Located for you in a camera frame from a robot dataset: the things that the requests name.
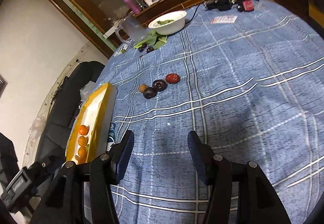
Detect white bowl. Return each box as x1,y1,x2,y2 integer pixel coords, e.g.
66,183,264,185
148,10,187,35

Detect red fruit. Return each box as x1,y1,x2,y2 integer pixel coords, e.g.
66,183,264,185
165,73,181,84

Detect clear glass pitcher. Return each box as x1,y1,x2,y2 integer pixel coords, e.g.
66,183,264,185
115,14,148,44

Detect purple thermos bottle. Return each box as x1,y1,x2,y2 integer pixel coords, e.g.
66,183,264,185
123,0,141,15

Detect yellow rimmed white tray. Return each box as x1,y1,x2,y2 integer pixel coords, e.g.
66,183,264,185
65,83,117,164

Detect black sofa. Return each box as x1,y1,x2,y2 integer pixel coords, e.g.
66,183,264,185
35,61,104,161

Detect framed wall picture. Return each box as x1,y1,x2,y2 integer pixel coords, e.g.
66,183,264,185
0,76,7,96

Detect orange mandarin top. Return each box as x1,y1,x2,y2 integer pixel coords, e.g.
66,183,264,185
79,125,90,136

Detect wooden sideboard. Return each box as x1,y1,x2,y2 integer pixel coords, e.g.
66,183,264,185
135,0,207,27

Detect brown small fruit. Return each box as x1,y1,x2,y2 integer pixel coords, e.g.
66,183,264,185
138,84,148,93

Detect white card label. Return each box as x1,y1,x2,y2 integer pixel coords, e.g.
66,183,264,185
211,15,237,24

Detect green leaves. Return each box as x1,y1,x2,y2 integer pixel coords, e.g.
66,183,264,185
133,31,167,50

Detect dark plum right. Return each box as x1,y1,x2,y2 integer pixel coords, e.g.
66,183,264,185
152,79,167,92

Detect orange mandarin middle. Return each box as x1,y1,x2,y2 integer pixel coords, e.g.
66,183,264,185
77,136,88,147

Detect black electronic devices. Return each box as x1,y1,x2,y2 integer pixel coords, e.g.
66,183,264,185
204,0,233,11

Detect blue plaid tablecloth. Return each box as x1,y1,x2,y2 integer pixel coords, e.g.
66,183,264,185
97,0,323,223

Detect dark plum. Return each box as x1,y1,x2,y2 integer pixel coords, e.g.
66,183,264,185
143,87,157,99
152,79,167,92

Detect dark plum left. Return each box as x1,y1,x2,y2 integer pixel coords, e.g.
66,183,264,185
143,87,157,99

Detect clear plastic bag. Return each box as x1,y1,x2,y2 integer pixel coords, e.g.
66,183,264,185
80,81,96,102

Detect red small box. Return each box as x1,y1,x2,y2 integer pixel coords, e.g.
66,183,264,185
242,0,254,12

